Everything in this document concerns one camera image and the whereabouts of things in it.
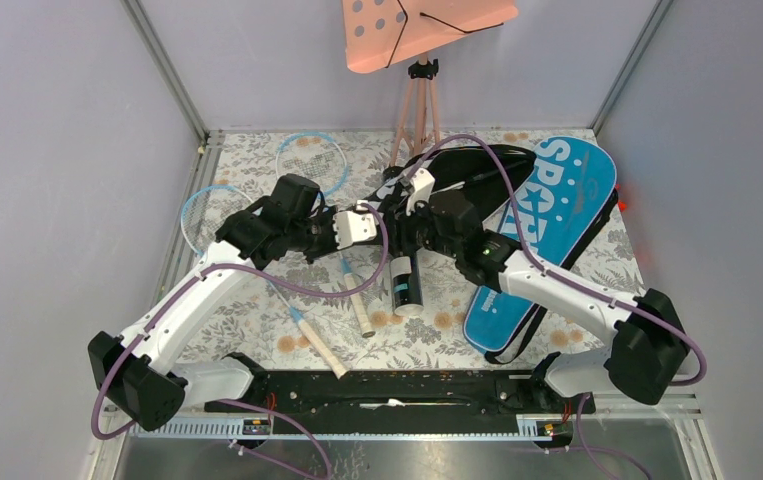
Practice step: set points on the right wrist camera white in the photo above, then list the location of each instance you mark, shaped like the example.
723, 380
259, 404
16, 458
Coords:
418, 187

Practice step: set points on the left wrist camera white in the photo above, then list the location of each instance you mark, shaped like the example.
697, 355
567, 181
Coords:
353, 228

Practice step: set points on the black sport racket bag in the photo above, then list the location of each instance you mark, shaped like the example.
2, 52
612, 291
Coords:
468, 169

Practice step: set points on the blue racket bag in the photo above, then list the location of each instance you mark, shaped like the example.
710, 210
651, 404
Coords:
563, 205

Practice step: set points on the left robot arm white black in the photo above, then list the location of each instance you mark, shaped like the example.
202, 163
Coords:
138, 370

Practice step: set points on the pink music stand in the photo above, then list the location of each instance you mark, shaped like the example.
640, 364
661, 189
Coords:
379, 34

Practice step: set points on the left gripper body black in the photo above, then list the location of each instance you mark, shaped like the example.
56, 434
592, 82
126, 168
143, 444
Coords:
315, 236

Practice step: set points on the blue racket white grip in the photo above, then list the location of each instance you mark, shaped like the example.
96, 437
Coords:
318, 157

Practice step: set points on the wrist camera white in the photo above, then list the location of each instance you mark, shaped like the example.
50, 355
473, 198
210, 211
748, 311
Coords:
418, 187
353, 228

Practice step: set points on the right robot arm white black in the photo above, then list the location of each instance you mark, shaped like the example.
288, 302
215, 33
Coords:
644, 344

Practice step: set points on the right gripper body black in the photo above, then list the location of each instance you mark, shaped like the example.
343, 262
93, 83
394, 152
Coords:
418, 231

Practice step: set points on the blue racket lower left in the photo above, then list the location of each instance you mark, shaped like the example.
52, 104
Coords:
203, 213

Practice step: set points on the black shuttlecock tube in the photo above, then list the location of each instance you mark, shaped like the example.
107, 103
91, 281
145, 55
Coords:
405, 286

